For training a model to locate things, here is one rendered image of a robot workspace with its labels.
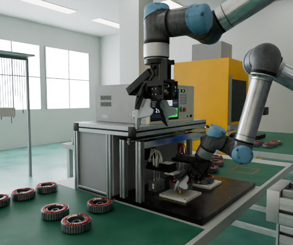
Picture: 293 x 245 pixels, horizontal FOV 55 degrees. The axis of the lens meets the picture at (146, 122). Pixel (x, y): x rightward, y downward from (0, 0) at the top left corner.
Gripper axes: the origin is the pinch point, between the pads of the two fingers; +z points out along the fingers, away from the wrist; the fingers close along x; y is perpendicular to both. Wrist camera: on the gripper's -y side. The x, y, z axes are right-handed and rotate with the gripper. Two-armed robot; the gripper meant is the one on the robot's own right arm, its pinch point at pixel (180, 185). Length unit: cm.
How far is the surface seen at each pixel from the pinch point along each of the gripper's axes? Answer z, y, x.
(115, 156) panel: -0.3, -28.6, -19.9
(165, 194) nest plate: 5.1, -2.0, -6.8
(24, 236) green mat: 17, -17, -68
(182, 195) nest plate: 1.7, 4.2, -2.8
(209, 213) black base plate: -6.3, 20.6, -11.0
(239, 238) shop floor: 80, 25, 125
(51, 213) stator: 16, -21, -54
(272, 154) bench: 8, 3, 157
